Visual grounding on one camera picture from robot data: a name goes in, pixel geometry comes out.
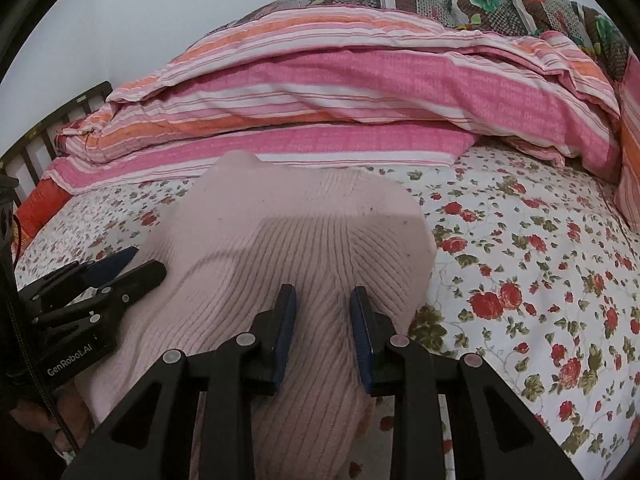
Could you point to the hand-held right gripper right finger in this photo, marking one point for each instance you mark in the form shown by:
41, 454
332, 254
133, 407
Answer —
361, 335

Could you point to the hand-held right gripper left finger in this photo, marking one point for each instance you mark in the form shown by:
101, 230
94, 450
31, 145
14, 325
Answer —
285, 322

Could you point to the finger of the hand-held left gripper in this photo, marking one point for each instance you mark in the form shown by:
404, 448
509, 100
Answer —
114, 263
142, 275

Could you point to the pink knitted sweater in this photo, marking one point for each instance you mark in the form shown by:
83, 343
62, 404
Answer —
300, 240

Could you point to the person's left hand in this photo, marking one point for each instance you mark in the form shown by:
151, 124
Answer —
30, 415

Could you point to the red orange pillow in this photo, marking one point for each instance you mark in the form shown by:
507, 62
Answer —
40, 205

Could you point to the dark wooden headboard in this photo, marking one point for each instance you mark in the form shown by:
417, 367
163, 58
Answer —
45, 130

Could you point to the white floral bed sheet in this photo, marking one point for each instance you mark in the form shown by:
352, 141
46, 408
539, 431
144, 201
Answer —
525, 260

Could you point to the pink orange striped quilt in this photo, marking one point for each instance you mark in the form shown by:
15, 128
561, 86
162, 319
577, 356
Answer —
350, 75

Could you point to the patchwork floral blanket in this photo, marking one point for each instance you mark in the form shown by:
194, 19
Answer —
500, 5

